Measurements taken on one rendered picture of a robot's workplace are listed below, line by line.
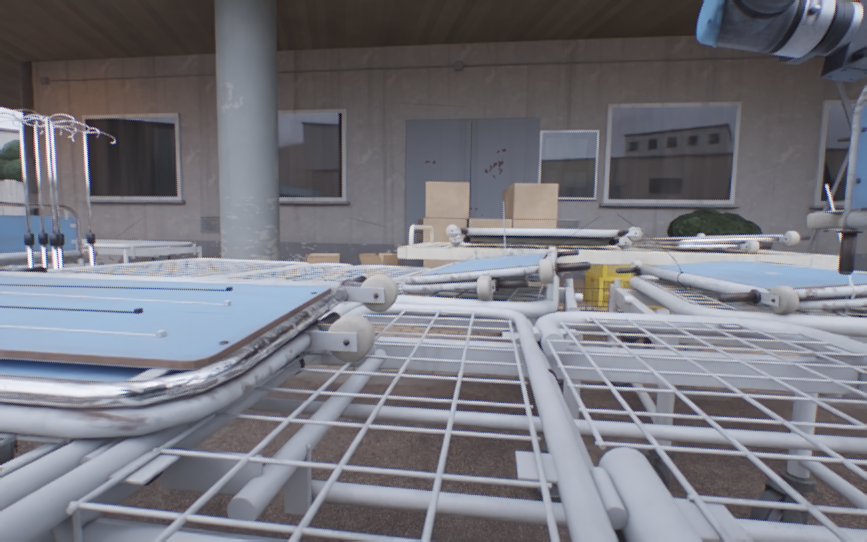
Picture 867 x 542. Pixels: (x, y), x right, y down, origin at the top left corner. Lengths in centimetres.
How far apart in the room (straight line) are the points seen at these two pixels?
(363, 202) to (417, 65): 211
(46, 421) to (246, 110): 464
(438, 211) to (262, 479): 358
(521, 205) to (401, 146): 303
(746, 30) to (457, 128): 578
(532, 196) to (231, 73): 320
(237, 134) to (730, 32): 453
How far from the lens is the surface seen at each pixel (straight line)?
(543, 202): 406
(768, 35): 91
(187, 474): 51
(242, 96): 505
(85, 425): 46
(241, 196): 490
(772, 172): 744
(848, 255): 113
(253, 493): 45
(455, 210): 394
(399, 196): 654
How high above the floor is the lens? 68
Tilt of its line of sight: 5 degrees down
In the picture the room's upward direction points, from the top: 1 degrees clockwise
